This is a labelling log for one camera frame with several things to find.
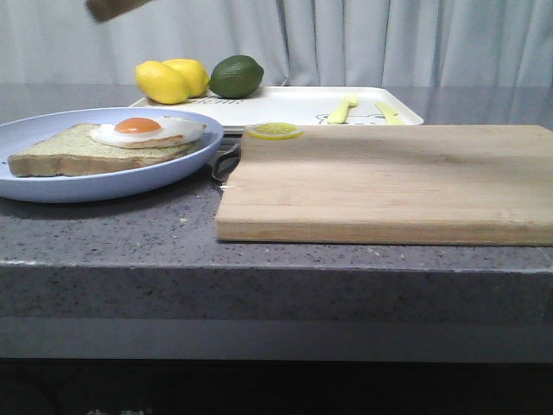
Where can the toast bread slice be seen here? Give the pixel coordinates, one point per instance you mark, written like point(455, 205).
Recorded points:
point(106, 10)
point(73, 152)

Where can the light blue round plate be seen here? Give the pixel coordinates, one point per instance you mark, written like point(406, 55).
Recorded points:
point(20, 134)

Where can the white rectangular tray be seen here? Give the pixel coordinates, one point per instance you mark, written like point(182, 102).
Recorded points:
point(299, 105)

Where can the lemon slice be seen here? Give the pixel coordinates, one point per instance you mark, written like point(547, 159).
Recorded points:
point(274, 131)

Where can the yellow plastic fork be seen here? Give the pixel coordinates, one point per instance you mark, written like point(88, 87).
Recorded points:
point(339, 114)

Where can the green lime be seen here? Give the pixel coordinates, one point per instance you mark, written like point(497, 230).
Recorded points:
point(236, 77)

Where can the yellow plastic knife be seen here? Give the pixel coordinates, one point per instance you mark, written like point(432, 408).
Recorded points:
point(391, 115)

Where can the rear yellow lemon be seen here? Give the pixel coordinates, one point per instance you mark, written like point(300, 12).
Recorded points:
point(194, 73)

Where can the yellow lemon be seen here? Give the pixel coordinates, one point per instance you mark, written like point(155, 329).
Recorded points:
point(194, 73)
point(161, 83)

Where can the fake fried egg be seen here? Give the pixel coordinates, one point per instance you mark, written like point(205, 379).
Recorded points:
point(144, 133)

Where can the white curtain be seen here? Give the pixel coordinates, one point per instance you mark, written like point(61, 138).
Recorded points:
point(301, 43)

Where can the front yellow lemon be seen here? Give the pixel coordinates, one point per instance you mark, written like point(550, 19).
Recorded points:
point(161, 83)

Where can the wooden cutting board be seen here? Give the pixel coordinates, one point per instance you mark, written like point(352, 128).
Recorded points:
point(407, 185)

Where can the metal cutting board handle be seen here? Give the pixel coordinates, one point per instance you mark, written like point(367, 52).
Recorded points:
point(226, 160)

